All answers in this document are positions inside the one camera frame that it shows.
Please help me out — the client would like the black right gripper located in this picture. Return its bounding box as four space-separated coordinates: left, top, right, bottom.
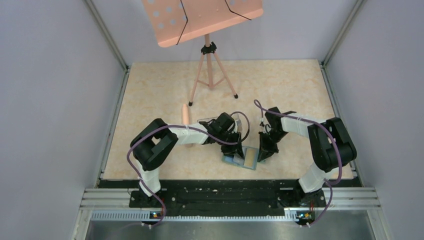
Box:
257 128 289 162

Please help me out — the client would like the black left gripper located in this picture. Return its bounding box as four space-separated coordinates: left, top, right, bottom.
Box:
216 130 245 160

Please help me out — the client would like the green leather card holder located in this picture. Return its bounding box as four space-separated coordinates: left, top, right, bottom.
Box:
221 146 259 170

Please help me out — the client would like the clear plastic card box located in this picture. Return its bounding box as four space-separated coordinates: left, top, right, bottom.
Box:
197 117 219 127

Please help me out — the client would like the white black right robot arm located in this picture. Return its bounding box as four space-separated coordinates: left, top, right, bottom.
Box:
258 106 357 206

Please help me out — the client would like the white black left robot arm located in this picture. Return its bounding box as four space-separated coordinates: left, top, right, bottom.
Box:
126 112 245 207

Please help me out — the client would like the pink music stand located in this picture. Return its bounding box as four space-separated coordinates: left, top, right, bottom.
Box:
141 0 264 107

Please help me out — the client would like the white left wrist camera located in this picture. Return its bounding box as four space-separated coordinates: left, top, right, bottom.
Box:
235 120 250 133

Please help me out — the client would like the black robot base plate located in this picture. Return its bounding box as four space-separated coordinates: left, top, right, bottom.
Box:
129 180 325 214

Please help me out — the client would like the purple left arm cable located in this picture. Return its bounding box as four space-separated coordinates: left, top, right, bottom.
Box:
126 110 251 229

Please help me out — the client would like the aluminium front rail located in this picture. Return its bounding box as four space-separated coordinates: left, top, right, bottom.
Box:
79 187 381 224

